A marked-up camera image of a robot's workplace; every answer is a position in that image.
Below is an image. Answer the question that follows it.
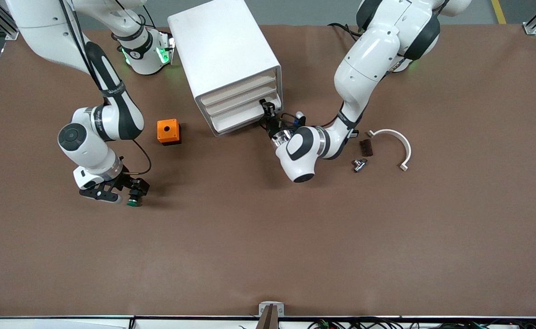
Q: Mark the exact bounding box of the orange box with black base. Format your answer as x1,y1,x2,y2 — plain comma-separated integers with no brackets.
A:
157,119,182,146

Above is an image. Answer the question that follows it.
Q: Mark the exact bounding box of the white curved plastic clamp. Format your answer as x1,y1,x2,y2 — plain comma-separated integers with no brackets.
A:
367,129,412,172

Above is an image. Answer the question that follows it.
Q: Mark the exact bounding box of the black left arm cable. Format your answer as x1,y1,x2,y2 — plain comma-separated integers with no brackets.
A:
279,111,306,133

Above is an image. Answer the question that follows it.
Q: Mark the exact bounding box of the black left base cable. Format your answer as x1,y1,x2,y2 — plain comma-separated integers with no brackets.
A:
327,22,364,44

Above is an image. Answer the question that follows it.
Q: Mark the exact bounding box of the black base cable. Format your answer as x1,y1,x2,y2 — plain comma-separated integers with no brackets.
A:
112,0,157,32
327,22,364,44

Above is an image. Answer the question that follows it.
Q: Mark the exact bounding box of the black right base cable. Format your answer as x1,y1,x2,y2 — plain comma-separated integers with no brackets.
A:
112,0,157,32

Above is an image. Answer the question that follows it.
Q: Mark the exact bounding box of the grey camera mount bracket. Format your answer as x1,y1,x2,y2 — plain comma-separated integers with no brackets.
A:
257,301,285,329

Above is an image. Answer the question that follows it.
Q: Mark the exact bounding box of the black cable bundle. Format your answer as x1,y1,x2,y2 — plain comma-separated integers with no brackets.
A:
308,317,536,329

